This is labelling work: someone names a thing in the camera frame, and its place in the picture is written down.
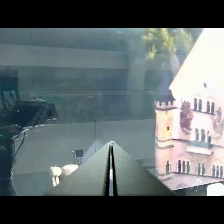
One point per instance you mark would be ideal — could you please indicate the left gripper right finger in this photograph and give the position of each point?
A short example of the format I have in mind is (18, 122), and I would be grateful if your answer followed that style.
(136, 181)

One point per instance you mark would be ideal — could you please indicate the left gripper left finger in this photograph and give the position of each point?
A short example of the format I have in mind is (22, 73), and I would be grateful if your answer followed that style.
(86, 180)

